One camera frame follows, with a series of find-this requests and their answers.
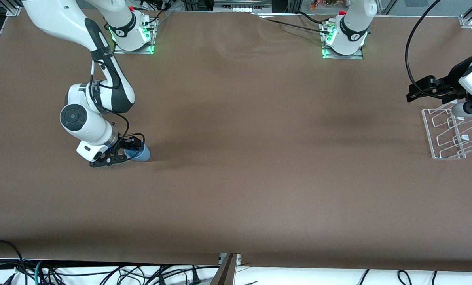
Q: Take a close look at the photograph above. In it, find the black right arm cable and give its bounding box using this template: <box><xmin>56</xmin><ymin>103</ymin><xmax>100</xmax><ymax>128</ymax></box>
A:
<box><xmin>89</xmin><ymin>47</ymin><xmax>146</xmax><ymax>150</ymax></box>

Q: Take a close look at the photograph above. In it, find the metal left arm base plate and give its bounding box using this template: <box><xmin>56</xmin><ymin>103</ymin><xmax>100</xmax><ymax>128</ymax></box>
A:
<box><xmin>321</xmin><ymin>22</ymin><xmax>365</xmax><ymax>60</ymax></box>

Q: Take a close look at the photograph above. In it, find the light blue plastic cup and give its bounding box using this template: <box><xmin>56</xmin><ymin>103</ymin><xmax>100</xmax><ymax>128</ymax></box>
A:
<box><xmin>124</xmin><ymin>144</ymin><xmax>151</xmax><ymax>163</ymax></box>

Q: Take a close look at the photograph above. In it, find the brown table cover sheet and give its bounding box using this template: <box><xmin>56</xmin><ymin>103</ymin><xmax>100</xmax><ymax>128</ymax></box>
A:
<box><xmin>0</xmin><ymin>10</ymin><xmax>472</xmax><ymax>274</ymax></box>

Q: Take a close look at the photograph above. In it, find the black plug floor cable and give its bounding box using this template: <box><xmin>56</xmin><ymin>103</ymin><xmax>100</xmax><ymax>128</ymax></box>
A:
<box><xmin>188</xmin><ymin>266</ymin><xmax>203</xmax><ymax>285</ymax></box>

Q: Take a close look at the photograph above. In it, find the black looped floor cable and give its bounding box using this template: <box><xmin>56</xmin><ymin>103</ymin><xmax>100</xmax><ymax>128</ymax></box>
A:
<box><xmin>0</xmin><ymin>239</ymin><xmax>27</xmax><ymax>285</ymax></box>

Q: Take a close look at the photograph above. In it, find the teal floor cable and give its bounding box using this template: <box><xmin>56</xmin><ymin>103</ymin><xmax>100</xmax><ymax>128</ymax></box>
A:
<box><xmin>34</xmin><ymin>260</ymin><xmax>45</xmax><ymax>285</ymax></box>

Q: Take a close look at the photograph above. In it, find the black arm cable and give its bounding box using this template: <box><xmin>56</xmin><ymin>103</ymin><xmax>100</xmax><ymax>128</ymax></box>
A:
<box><xmin>89</xmin><ymin>47</ymin><xmax>146</xmax><ymax>150</ymax></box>
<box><xmin>405</xmin><ymin>0</ymin><xmax>444</xmax><ymax>99</ymax></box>

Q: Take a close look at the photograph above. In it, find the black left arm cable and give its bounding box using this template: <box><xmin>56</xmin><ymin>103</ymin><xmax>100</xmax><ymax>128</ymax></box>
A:
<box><xmin>405</xmin><ymin>0</ymin><xmax>444</xmax><ymax>99</ymax></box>

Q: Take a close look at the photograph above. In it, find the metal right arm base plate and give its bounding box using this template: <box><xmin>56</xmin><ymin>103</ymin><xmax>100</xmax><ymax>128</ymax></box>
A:
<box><xmin>113</xmin><ymin>18</ymin><xmax>158</xmax><ymax>55</ymax></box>

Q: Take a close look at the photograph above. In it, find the black cable on table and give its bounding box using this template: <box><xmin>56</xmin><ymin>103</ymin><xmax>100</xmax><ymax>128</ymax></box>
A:
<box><xmin>252</xmin><ymin>11</ymin><xmax>331</xmax><ymax>34</ymax></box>

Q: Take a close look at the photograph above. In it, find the aluminium profile beam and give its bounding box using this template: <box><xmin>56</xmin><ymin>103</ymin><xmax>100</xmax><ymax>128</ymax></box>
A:
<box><xmin>210</xmin><ymin>253</ymin><xmax>241</xmax><ymax>285</ymax></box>

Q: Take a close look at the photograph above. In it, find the white wire cup rack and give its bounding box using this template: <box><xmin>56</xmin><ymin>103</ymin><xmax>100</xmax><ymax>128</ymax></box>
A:
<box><xmin>421</xmin><ymin>103</ymin><xmax>472</xmax><ymax>160</ymax></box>

